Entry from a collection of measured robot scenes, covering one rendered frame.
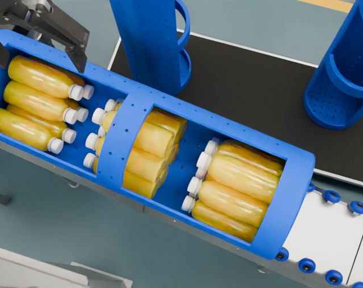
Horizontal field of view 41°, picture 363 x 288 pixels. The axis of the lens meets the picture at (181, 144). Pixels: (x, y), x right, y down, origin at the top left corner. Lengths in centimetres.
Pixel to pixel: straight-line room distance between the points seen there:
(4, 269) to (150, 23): 90
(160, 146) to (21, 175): 143
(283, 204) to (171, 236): 127
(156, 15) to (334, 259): 93
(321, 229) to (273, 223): 34
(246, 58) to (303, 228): 119
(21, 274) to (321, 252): 79
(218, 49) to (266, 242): 144
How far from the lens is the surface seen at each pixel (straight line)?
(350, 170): 230
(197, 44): 242
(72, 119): 133
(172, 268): 229
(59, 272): 134
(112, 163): 114
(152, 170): 117
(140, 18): 164
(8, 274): 130
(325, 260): 141
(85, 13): 274
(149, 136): 115
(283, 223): 109
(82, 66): 79
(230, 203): 116
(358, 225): 144
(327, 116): 233
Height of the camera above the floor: 229
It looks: 74 degrees down
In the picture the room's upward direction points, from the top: 6 degrees counter-clockwise
